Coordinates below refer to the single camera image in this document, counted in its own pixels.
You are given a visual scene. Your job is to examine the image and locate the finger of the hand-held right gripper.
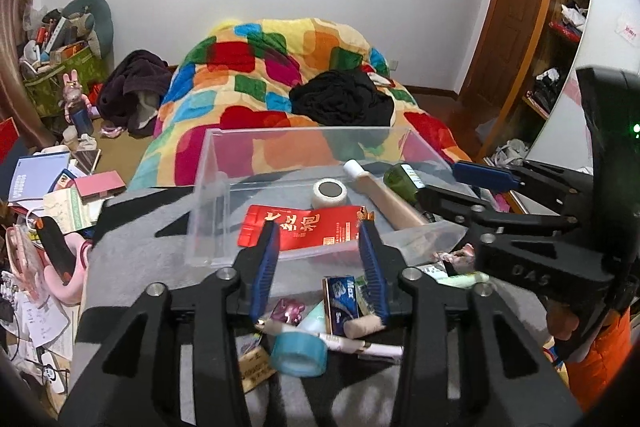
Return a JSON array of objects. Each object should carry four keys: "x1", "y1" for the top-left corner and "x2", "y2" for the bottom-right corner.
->
[
  {"x1": 419, "y1": 184, "x2": 583, "y2": 236},
  {"x1": 452, "y1": 159, "x2": 596, "y2": 215}
]

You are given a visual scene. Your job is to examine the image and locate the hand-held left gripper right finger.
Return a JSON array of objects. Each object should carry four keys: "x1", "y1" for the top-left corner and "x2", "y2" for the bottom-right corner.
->
[{"x1": 357, "y1": 220, "x2": 583, "y2": 427}]

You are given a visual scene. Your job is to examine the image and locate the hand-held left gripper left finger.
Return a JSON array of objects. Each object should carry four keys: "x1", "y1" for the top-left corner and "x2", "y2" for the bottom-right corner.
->
[{"x1": 60, "y1": 222, "x2": 281, "y2": 427}]

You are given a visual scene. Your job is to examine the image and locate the blue gum pack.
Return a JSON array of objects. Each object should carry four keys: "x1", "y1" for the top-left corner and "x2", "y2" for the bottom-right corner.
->
[{"x1": 322, "y1": 276, "x2": 376, "y2": 337}]

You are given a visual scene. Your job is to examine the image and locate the pink candy wrapper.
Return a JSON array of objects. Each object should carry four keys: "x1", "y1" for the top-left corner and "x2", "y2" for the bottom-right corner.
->
[{"x1": 270, "y1": 298, "x2": 306, "y2": 325}]

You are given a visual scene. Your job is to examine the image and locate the dark green bottle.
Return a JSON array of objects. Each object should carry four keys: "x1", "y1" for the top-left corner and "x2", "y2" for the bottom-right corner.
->
[{"x1": 384, "y1": 163, "x2": 436, "y2": 212}]

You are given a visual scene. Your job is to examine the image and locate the beige cork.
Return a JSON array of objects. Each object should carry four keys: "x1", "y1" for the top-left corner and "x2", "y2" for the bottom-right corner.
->
[{"x1": 345, "y1": 314, "x2": 387, "y2": 340}]

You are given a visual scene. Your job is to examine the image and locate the red packet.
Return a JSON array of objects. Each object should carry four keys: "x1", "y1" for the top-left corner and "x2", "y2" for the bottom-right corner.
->
[{"x1": 237, "y1": 204, "x2": 368, "y2": 253}]

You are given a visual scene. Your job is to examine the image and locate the mint green tube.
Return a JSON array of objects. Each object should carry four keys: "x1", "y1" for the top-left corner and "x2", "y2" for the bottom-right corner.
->
[{"x1": 299, "y1": 301, "x2": 326, "y2": 335}]

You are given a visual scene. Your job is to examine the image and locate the clear plastic box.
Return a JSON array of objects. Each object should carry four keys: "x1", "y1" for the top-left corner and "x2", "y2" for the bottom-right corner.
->
[{"x1": 185, "y1": 126, "x2": 473, "y2": 269}]

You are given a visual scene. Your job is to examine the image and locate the pale green lip balm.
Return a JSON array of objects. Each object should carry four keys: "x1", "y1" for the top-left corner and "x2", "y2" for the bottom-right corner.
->
[{"x1": 432, "y1": 271, "x2": 491, "y2": 290}]

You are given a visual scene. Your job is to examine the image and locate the blue tape roll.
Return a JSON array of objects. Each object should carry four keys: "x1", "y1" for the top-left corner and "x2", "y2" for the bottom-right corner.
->
[{"x1": 270, "y1": 332, "x2": 328, "y2": 378}]

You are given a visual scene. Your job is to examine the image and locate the white pen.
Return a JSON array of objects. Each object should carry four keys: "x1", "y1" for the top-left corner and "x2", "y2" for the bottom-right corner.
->
[{"x1": 254, "y1": 319, "x2": 404, "y2": 359}]

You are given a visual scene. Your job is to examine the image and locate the white round roll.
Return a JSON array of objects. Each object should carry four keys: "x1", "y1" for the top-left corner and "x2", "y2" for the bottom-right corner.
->
[{"x1": 312, "y1": 178, "x2": 348, "y2": 209}]

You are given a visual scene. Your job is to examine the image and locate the gold card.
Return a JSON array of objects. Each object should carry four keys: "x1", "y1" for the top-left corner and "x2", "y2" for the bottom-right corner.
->
[{"x1": 237, "y1": 347, "x2": 277, "y2": 394}]

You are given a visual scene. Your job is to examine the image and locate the person's right forearm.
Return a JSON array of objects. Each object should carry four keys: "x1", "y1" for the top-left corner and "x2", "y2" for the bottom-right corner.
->
[{"x1": 565, "y1": 307, "x2": 633, "y2": 413}]

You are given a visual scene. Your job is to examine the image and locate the person's right hand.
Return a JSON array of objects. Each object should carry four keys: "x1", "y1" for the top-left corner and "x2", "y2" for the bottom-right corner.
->
[{"x1": 546, "y1": 296, "x2": 583, "y2": 342}]

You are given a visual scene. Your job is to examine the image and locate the grey and black blanket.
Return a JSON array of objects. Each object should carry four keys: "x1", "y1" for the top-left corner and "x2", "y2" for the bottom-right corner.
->
[{"x1": 70, "y1": 162, "x2": 571, "y2": 427}]

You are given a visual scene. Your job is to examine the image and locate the black cloth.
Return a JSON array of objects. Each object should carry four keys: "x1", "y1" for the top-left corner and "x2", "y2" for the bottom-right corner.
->
[{"x1": 289, "y1": 69, "x2": 396, "y2": 128}]

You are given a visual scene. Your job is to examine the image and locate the wooden door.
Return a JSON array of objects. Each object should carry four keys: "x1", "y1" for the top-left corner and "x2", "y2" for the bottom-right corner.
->
[{"x1": 460, "y1": 0, "x2": 556, "y2": 122}]

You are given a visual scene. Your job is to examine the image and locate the pink flat box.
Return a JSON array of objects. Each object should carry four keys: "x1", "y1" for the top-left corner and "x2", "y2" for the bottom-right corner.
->
[{"x1": 72, "y1": 171, "x2": 127, "y2": 198}]

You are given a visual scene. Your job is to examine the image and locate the green and white booklet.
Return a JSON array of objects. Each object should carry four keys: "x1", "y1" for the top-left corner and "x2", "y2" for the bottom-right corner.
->
[{"x1": 42, "y1": 187, "x2": 103, "y2": 233}]

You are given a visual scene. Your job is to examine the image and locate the black hair tool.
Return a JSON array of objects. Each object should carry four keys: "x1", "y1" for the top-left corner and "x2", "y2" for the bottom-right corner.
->
[{"x1": 37, "y1": 217, "x2": 76, "y2": 285}]

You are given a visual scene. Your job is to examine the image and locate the colourful patchwork blanket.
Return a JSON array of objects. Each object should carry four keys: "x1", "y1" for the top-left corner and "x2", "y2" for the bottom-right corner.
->
[{"x1": 127, "y1": 17, "x2": 473, "y2": 192}]

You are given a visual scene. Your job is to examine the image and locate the dark purple clothes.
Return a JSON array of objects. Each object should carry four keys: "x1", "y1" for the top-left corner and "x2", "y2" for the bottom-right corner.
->
[{"x1": 97, "y1": 49, "x2": 173, "y2": 138}]

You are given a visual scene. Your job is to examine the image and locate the pale blue book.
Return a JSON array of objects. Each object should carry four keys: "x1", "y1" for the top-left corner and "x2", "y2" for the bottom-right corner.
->
[{"x1": 7, "y1": 154, "x2": 71, "y2": 202}]

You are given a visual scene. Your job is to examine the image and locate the pink bunny toy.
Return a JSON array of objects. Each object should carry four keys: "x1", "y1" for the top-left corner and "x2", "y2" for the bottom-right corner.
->
[{"x1": 60, "y1": 71, "x2": 93, "y2": 135}]

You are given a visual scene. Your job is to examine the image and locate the green patterned bag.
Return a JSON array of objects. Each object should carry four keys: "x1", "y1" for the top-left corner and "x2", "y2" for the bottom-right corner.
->
[{"x1": 22, "y1": 47, "x2": 108, "y2": 118}]

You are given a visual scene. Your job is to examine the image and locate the red box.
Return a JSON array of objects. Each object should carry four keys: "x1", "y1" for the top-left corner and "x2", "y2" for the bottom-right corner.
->
[{"x1": 0, "y1": 117, "x2": 21, "y2": 168}]

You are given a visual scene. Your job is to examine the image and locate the striped curtain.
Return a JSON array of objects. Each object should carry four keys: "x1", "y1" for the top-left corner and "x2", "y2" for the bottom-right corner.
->
[{"x1": 0, "y1": 0, "x2": 56, "y2": 148}]

